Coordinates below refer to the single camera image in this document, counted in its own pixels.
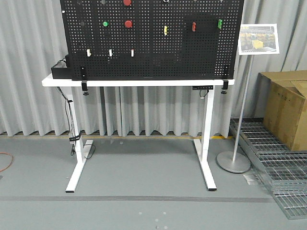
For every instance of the white yellow-tipped rocker switch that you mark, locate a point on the white yellow-tipped rocker switch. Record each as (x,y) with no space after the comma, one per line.
(88,52)

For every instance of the upper red push button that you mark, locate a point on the upper red push button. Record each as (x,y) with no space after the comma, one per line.
(127,2)

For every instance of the white standing desk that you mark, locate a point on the white standing desk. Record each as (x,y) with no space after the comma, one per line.
(82,150)

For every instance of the yellow toggle switch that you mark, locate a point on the yellow toggle switch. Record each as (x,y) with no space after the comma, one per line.
(165,29)

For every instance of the printed photo sign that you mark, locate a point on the printed photo sign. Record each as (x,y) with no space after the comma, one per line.
(258,39)

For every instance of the left black clamp bracket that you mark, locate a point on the left black clamp bracket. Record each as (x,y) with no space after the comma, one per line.
(84,80)

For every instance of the green toggle switch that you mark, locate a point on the green toggle switch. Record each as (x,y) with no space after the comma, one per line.
(220,23)

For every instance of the black electronics box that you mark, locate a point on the black electronics box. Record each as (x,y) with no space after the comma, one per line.
(62,69)

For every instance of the grey curtain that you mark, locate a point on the grey curtain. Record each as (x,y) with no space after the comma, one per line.
(32,40)

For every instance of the right black clamp bracket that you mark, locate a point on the right black clamp bracket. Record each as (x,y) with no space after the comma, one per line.
(225,79)

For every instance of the desk height control panel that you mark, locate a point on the desk height control panel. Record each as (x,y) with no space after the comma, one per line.
(206,87)

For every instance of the metal floor grating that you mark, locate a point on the metal floor grating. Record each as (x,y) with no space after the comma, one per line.
(283,172)

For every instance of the brown cardboard box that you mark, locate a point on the brown cardboard box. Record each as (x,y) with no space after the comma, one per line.
(286,110)

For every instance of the red toggle switch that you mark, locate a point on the red toggle switch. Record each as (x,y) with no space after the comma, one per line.
(193,26)

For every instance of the lower red push button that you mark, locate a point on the lower red push button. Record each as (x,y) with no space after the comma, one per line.
(128,23)

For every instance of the red push button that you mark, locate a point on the red push button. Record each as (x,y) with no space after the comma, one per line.
(128,23)
(127,2)

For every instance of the black perforated pegboard panel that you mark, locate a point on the black perforated pegboard panel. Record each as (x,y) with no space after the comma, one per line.
(180,55)

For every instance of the black clamp bracket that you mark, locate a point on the black clamp bracket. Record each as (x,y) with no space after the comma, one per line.
(84,80)
(225,79)

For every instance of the metal sign stand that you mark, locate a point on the metal sign stand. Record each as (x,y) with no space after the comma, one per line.
(232,161)

